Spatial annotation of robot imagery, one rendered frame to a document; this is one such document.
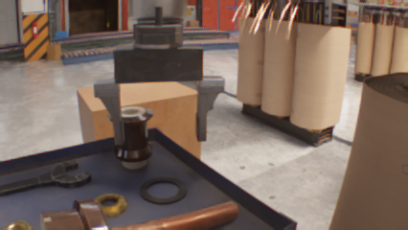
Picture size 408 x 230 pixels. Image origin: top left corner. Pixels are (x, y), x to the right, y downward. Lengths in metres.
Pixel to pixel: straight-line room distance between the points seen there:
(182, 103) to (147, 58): 0.53
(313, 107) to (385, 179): 2.20
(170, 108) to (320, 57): 1.87
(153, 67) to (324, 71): 2.28
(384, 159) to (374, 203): 0.09
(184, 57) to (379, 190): 0.39
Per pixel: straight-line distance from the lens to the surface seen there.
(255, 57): 3.16
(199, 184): 0.56
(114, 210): 0.49
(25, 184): 0.60
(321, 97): 2.68
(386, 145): 0.51
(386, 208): 0.54
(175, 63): 0.43
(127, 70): 0.43
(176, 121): 0.95
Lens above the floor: 1.18
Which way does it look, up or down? 20 degrees down
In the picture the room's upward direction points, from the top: 1 degrees clockwise
